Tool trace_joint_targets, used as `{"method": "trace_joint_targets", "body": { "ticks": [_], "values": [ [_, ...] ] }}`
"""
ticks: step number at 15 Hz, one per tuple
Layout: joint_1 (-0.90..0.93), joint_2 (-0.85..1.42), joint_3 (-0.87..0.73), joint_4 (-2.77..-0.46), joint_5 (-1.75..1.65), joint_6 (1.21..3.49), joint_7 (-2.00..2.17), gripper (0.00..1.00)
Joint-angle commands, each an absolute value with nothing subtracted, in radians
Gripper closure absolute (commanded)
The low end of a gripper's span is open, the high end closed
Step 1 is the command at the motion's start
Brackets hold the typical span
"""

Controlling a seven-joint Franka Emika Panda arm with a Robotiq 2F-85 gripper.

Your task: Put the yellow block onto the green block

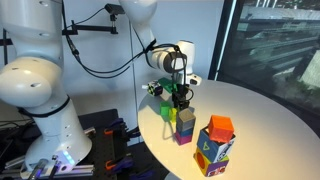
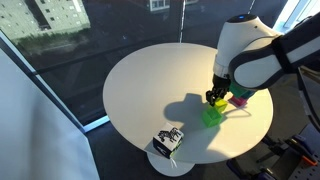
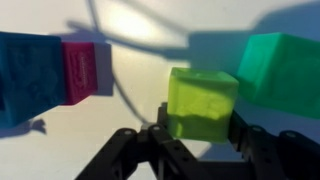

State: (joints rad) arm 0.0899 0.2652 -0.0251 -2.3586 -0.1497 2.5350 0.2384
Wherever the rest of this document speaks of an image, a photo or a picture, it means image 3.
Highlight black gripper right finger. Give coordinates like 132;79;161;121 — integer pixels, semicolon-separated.
228;111;320;180

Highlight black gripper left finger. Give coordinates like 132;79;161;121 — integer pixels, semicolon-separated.
75;101;214;180

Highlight yellow block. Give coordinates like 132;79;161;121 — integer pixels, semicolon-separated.
167;67;239;143

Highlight green block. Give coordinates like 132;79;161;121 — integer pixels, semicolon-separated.
237;33;320;119

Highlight magenta block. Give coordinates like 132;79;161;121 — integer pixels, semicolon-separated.
62;42;98;105

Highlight teal blue block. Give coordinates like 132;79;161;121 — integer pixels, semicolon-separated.
0;32;66;128

